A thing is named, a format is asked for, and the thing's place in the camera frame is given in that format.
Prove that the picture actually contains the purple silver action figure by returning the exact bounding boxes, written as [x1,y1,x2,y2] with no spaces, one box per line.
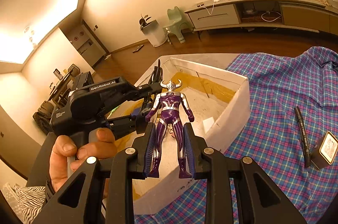
[146,80,195,179]

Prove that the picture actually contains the black goggles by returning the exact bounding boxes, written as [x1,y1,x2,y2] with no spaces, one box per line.
[140,60,163,117]

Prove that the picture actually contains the left hand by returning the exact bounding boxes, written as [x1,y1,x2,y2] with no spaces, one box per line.
[49,128,117,191]

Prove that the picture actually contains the dining table with chairs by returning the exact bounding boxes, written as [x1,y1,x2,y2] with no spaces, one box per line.
[48,64,80,108]

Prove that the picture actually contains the black backpack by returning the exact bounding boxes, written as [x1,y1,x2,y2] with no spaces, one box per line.
[33,101,57,135]

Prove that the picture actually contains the white foam box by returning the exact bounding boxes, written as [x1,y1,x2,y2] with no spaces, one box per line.
[133,53,250,215]

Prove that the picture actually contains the white trash bin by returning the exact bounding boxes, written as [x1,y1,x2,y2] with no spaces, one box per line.
[141,20,167,47]

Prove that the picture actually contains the potted plant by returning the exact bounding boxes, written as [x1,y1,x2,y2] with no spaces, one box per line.
[139,15,151,30]

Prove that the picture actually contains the plaid cloth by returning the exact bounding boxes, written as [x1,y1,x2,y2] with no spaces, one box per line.
[134,45,338,224]

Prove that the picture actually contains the green plastic chair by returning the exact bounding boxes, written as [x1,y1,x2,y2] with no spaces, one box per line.
[163,6,193,44]

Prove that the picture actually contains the black marker pen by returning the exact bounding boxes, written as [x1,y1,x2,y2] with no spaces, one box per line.
[294,106,311,168]

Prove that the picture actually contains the square metal tin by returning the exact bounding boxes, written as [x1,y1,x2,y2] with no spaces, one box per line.
[311,131,337,170]

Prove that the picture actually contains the grey long sideboard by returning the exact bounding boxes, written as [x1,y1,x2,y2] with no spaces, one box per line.
[185,0,337,35]

